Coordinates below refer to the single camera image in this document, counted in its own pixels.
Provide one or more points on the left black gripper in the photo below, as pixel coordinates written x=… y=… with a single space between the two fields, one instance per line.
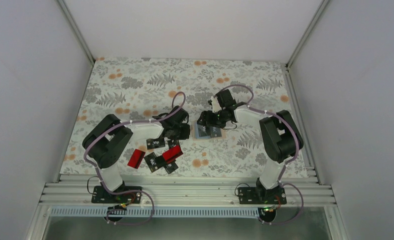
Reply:
x=185 y=133

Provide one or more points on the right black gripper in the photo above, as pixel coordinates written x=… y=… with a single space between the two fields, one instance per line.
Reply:
x=206 y=115

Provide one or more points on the red card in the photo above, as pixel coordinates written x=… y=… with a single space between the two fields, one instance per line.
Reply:
x=136 y=158
x=172 y=154

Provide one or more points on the plain black card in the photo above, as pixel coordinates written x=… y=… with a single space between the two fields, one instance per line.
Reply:
x=215 y=132

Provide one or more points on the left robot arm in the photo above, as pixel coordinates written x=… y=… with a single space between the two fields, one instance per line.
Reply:
x=105 y=144

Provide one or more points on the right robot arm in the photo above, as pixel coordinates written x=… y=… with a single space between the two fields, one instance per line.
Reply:
x=281 y=138

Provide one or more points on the black card small top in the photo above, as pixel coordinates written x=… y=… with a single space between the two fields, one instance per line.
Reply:
x=173 y=143

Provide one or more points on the black VIP card top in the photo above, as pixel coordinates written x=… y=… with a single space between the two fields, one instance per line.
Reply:
x=155 y=143

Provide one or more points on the black VIP card lower-left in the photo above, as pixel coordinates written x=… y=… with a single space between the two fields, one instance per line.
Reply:
x=152 y=162

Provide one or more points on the floral table mat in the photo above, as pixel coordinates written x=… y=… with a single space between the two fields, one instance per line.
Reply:
x=136 y=89

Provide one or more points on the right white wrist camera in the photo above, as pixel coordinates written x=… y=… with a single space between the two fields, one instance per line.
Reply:
x=213 y=102

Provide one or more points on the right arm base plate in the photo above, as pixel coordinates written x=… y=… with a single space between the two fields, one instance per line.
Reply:
x=258 y=196

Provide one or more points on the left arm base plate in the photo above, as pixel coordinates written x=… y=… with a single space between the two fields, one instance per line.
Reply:
x=101 y=196

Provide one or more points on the aluminium rail frame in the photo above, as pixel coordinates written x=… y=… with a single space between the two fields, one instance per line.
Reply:
x=173 y=191

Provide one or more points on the grey cable duct strip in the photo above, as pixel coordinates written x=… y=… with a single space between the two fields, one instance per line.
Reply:
x=158 y=212

